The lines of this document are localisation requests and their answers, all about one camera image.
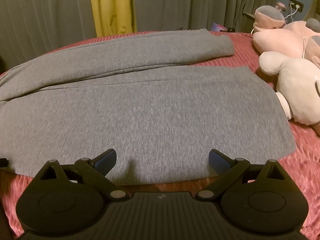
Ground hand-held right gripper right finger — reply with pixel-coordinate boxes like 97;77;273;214
196;149;286;201

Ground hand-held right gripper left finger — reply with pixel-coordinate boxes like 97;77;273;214
37;149;126;201

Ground grey pants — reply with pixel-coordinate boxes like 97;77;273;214
0;28;296;186

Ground red ribbed blanket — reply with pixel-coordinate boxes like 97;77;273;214
0;29;320;240

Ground beige plush toy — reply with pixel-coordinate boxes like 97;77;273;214
258;51;320;125

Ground colourful bag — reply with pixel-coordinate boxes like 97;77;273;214
211;22;227;32

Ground pink plush toy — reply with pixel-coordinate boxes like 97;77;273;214
252;5;320;68

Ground yellow curtain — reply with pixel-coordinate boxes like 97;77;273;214
89;0;137;37

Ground grey curtain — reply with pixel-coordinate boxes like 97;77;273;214
132;0;284;32
0;0;97;74

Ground white charger cable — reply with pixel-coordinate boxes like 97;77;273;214
284;2;300;22

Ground black wall outlet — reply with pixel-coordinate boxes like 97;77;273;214
289;0;304;13

